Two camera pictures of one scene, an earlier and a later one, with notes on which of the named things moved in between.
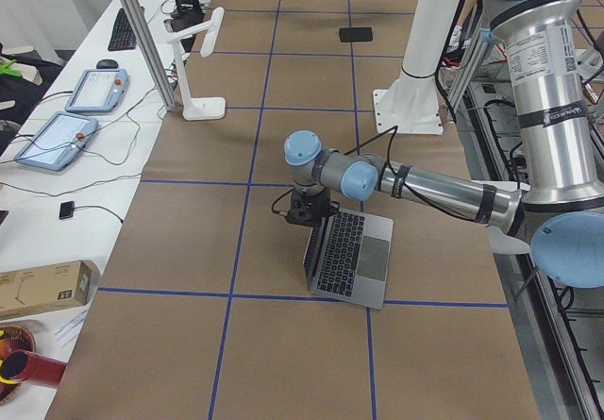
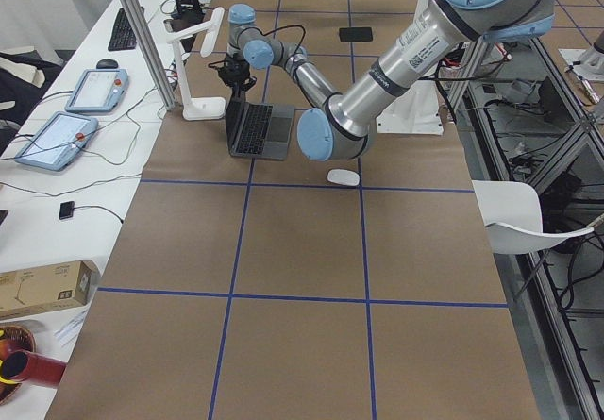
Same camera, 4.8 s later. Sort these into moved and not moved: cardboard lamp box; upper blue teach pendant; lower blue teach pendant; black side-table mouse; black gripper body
Moved: black gripper body
Not moved: black side-table mouse; cardboard lamp box; upper blue teach pendant; lower blue teach pendant
